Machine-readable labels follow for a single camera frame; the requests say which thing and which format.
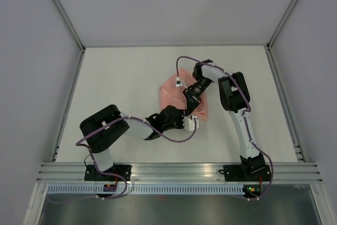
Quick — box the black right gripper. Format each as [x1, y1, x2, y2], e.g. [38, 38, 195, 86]
[183, 76, 212, 114]

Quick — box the pink satin napkin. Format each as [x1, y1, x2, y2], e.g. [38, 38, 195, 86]
[160, 68, 208, 121]

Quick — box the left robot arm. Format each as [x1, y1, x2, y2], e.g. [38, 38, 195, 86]
[80, 104, 184, 181]

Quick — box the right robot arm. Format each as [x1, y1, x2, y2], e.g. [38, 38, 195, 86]
[183, 60, 273, 182]

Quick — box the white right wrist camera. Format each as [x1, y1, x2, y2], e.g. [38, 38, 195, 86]
[175, 77, 184, 87]

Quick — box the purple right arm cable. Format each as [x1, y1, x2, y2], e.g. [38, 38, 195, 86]
[175, 56, 273, 202]

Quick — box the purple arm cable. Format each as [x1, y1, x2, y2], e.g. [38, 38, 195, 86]
[47, 118, 200, 204]
[175, 56, 273, 202]

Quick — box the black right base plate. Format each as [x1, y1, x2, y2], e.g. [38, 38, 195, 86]
[218, 164, 272, 182]

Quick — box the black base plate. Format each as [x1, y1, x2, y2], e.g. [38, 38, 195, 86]
[218, 164, 272, 182]
[84, 164, 132, 182]

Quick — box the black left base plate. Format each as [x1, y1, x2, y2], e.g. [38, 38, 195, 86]
[84, 164, 132, 182]

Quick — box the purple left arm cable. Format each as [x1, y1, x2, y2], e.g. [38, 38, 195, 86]
[47, 118, 200, 204]

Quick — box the white slotted cable duct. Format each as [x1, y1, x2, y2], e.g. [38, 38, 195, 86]
[47, 183, 244, 195]

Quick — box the aluminium front rail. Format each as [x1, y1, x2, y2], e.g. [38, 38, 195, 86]
[36, 162, 323, 184]

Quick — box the right aluminium frame post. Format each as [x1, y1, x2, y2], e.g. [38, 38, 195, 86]
[266, 0, 299, 51]

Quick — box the aluminium frame post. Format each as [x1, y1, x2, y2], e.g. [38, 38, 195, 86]
[266, 0, 299, 51]
[36, 0, 86, 53]

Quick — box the left aluminium frame post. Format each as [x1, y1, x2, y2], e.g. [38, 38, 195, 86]
[36, 0, 86, 53]

